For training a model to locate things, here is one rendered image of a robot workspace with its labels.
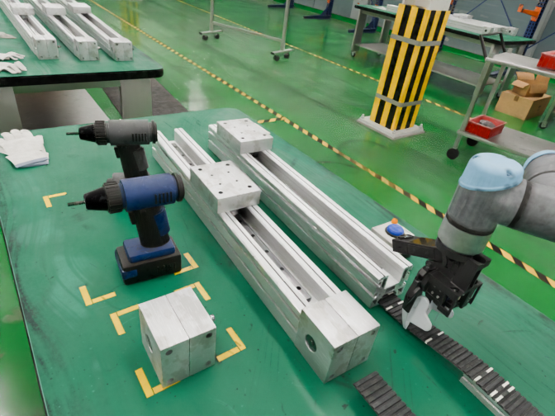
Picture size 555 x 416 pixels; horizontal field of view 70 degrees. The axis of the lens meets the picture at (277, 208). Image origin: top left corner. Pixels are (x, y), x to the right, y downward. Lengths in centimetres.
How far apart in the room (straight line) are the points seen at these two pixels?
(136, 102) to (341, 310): 189
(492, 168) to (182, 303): 51
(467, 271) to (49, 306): 74
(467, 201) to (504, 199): 5
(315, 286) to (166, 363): 30
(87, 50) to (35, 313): 172
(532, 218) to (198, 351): 53
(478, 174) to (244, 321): 48
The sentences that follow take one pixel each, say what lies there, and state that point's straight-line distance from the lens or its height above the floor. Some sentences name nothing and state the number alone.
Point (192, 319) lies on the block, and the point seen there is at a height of 87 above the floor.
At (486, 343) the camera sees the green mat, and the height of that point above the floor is 78.
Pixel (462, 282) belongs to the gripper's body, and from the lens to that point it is 73.
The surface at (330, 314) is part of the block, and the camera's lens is 70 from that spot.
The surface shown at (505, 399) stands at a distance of 80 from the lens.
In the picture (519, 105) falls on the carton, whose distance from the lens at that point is 572.
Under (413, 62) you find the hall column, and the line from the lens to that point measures 388.
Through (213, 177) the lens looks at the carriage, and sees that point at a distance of 96.
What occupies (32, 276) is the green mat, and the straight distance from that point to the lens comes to 93.
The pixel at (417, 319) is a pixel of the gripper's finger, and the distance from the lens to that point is 80.
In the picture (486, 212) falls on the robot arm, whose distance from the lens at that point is 66.
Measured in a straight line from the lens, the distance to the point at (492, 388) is 80.
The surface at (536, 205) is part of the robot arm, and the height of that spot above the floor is 112.
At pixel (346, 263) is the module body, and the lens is 87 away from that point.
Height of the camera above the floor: 138
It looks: 33 degrees down
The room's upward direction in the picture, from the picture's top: 8 degrees clockwise
